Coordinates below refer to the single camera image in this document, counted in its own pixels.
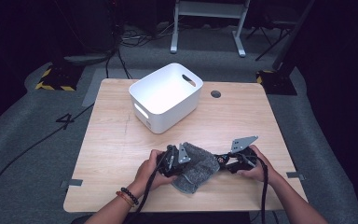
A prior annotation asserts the grey stand base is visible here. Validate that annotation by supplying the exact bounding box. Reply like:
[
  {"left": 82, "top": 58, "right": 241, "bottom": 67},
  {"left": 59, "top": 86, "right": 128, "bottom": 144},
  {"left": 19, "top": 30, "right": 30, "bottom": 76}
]
[{"left": 63, "top": 53, "right": 115, "bottom": 66}]

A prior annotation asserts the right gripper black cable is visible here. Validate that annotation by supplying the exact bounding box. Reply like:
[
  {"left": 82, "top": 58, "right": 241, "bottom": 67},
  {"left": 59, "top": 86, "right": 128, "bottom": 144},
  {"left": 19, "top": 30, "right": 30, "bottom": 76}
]
[{"left": 254, "top": 157, "right": 270, "bottom": 224}]

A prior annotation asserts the person's right hand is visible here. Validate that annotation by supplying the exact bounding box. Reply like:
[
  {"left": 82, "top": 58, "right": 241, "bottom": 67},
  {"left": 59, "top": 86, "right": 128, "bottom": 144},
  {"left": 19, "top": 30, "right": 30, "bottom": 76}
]
[{"left": 237, "top": 145, "right": 277, "bottom": 185}]

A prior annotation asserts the person's dark clothing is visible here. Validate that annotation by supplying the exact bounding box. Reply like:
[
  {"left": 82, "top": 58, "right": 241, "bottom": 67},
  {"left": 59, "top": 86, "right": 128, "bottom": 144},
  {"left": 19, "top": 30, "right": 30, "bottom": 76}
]
[{"left": 71, "top": 211, "right": 253, "bottom": 224}]

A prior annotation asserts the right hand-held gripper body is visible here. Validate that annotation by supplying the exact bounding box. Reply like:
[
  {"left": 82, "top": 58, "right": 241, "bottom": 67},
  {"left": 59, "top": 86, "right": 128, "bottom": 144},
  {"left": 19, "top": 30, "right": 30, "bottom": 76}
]
[{"left": 227, "top": 134, "right": 263, "bottom": 175}]

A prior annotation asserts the black slanted pole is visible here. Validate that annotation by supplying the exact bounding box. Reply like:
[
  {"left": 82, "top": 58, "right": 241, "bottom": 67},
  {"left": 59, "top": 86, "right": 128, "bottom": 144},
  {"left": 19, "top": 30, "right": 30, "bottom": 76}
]
[{"left": 271, "top": 0, "right": 316, "bottom": 72}]

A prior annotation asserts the black yellow striped base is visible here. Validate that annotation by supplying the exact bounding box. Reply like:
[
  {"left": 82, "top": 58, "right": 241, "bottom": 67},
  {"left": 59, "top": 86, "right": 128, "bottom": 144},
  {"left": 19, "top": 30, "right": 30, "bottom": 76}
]
[
  {"left": 34, "top": 63, "right": 85, "bottom": 92},
  {"left": 255, "top": 69, "right": 297, "bottom": 96}
]

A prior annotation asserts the white metal stand frame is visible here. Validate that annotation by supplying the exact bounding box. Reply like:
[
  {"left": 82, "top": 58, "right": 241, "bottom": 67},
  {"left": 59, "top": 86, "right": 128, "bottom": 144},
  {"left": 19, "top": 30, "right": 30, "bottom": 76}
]
[{"left": 170, "top": 0, "right": 251, "bottom": 58}]

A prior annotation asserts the grey towel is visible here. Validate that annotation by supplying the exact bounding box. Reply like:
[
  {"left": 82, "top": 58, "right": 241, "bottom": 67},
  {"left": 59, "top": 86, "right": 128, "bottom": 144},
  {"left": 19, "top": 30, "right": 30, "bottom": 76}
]
[{"left": 171, "top": 142, "right": 221, "bottom": 194}]

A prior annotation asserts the white plastic basket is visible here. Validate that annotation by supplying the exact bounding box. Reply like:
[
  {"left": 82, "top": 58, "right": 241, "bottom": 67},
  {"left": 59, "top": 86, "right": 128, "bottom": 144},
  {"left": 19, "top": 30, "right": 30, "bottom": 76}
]
[{"left": 128, "top": 63, "right": 204, "bottom": 134}]

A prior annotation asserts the black floor cable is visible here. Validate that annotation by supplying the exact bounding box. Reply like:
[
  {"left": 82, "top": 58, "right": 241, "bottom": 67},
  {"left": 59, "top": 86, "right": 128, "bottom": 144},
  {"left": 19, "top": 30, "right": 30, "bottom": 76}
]
[{"left": 0, "top": 102, "right": 95, "bottom": 216}]

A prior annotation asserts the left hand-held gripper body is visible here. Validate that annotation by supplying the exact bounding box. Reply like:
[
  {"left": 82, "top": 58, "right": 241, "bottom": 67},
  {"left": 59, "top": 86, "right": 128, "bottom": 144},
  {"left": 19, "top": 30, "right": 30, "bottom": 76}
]
[{"left": 157, "top": 142, "right": 192, "bottom": 178}]

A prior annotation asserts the black folding stand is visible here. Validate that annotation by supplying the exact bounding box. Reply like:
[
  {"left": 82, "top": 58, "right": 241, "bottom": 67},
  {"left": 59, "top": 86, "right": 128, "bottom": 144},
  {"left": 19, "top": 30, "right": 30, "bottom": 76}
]
[{"left": 245, "top": 6, "right": 296, "bottom": 62}]

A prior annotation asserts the person's left hand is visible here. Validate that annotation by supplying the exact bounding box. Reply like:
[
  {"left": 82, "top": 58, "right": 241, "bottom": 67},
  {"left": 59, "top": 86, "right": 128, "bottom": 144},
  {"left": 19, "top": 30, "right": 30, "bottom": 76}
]
[{"left": 127, "top": 149, "right": 178, "bottom": 199}]

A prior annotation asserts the bundle of floor cables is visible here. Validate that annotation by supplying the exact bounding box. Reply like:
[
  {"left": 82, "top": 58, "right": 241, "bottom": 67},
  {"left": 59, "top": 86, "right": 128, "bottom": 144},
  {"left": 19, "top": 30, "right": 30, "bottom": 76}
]
[{"left": 105, "top": 21, "right": 176, "bottom": 79}]

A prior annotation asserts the orange bracelet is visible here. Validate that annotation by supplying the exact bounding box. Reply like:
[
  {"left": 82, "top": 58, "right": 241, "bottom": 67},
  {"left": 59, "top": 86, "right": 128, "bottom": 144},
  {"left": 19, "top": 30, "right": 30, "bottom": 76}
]
[{"left": 115, "top": 190, "right": 135, "bottom": 208}]

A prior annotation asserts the black bead bracelet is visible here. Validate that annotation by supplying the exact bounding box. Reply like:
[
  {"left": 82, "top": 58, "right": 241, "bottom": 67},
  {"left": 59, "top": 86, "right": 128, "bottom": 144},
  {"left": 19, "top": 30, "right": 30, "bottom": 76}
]
[{"left": 119, "top": 187, "right": 140, "bottom": 206}]

